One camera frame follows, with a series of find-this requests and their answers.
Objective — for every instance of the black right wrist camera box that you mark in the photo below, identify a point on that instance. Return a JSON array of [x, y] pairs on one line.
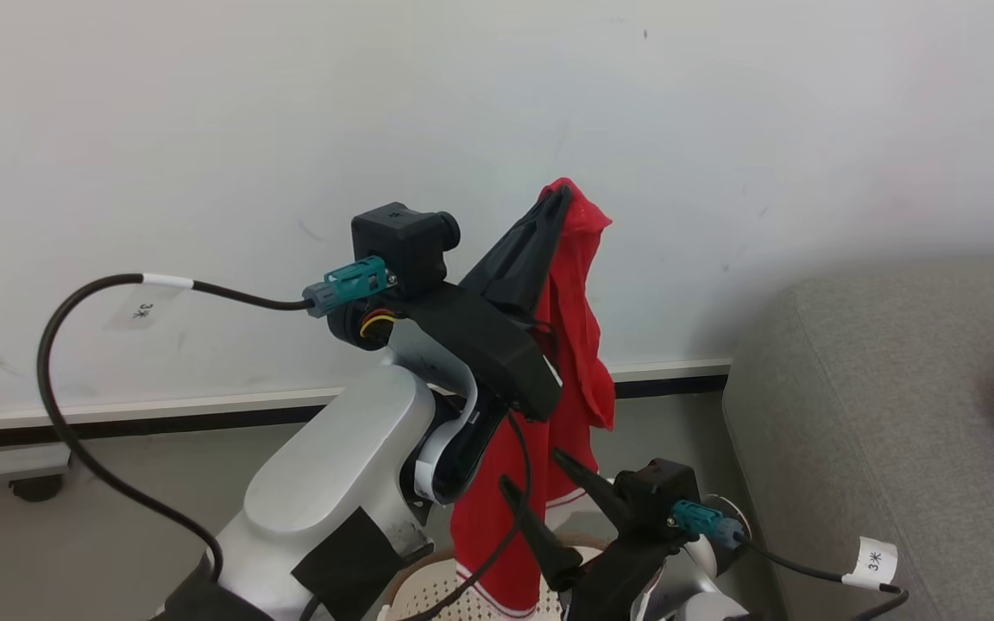
[[657, 496]]

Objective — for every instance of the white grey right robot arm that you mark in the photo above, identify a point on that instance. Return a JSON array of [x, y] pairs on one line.
[[695, 597]]

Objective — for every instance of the red garment with white stripes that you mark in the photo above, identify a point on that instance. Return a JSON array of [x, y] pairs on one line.
[[579, 362]]

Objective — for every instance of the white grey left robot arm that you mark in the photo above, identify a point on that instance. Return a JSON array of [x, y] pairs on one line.
[[333, 457]]

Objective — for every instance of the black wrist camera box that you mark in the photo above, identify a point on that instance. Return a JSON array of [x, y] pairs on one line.
[[402, 246], [657, 496]]

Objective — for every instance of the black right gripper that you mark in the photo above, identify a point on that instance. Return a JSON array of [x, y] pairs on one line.
[[618, 578]]

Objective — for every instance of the cream perforated laundry basket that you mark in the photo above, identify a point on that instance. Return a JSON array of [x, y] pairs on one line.
[[428, 597]]

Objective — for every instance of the teal camera connector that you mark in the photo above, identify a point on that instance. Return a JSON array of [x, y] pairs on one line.
[[700, 519], [355, 280]]

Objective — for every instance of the white and black baseboard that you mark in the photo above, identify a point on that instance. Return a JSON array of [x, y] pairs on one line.
[[204, 414]]

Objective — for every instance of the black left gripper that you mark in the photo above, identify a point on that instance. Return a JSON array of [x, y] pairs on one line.
[[497, 345]]

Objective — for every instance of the teal right camera connector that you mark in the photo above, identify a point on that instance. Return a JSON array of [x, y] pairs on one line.
[[700, 519]]

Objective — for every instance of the teal left camera connector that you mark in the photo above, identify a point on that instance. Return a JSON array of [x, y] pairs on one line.
[[355, 280]]

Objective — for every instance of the grey fabric sofa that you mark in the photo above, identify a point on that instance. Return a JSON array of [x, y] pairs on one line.
[[877, 414]]

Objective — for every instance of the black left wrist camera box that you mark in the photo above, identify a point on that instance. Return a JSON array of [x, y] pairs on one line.
[[402, 246]]

